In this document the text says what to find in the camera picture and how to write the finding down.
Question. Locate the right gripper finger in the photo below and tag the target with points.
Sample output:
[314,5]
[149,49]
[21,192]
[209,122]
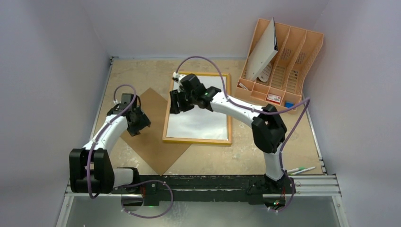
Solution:
[174,104]
[185,102]

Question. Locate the blue small box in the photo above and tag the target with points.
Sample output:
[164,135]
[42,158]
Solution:
[289,104]

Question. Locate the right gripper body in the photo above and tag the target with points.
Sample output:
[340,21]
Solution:
[175,102]

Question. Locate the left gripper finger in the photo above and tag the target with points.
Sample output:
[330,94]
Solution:
[133,131]
[143,124]

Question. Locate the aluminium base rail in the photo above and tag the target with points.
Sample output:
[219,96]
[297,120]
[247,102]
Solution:
[252,189]

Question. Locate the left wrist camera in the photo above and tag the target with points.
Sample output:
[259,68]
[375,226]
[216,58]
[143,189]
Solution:
[115,101]

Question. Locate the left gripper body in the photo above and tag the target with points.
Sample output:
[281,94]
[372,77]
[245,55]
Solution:
[138,112]

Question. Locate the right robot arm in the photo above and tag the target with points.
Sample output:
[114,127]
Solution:
[267,126]

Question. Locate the red white small box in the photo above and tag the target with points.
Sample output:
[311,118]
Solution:
[273,98]

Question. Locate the green capped marker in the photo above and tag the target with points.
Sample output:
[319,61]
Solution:
[295,170]

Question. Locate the yellow wooden picture frame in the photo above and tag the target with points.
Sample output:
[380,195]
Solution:
[197,141]

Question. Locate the brown backing board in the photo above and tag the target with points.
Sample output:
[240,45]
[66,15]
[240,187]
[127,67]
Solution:
[159,155]

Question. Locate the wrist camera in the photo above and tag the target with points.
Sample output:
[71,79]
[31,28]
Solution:
[177,77]
[115,101]

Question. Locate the peach desk organizer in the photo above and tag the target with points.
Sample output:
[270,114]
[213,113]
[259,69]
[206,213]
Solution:
[286,72]

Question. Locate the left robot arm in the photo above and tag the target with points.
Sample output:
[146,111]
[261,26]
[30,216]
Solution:
[90,167]

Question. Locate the white pen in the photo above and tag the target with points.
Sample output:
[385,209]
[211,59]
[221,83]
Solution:
[303,171]

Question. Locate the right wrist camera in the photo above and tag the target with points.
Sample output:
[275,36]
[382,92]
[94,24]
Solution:
[177,77]

